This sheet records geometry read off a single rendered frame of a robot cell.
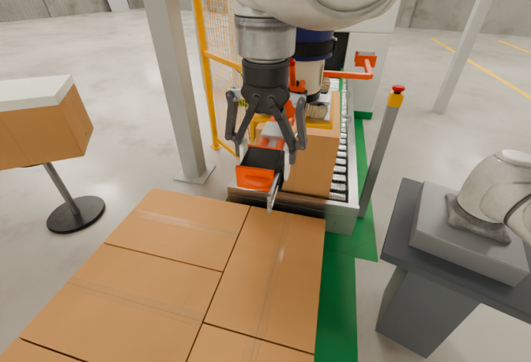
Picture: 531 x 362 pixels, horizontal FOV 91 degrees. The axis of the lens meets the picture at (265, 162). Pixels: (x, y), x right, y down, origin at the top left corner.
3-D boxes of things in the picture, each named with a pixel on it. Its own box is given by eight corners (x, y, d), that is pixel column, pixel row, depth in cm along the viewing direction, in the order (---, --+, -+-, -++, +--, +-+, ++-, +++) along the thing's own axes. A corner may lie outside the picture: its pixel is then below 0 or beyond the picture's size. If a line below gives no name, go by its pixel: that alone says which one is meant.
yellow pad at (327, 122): (311, 92, 120) (313, 82, 117) (334, 95, 118) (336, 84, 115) (303, 127, 93) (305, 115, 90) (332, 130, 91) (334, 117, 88)
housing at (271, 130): (265, 136, 68) (265, 120, 65) (291, 139, 67) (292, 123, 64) (258, 150, 62) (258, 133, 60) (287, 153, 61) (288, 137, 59)
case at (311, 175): (276, 138, 196) (278, 86, 173) (330, 145, 189) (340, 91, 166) (257, 190, 149) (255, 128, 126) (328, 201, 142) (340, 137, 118)
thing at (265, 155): (248, 162, 58) (247, 143, 55) (281, 167, 56) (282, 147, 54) (236, 186, 51) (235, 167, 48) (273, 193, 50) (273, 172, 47)
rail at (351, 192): (344, 88, 326) (347, 72, 315) (348, 88, 325) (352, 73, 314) (341, 229, 144) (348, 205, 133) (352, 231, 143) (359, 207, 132)
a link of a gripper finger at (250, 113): (261, 99, 42) (253, 95, 42) (237, 147, 49) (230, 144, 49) (266, 91, 46) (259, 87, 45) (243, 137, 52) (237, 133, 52)
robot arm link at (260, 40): (245, 9, 41) (246, 50, 45) (224, 17, 34) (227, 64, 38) (302, 12, 40) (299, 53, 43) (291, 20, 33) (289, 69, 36)
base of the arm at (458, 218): (497, 202, 101) (505, 191, 97) (510, 246, 85) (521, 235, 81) (443, 188, 107) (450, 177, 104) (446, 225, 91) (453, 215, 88)
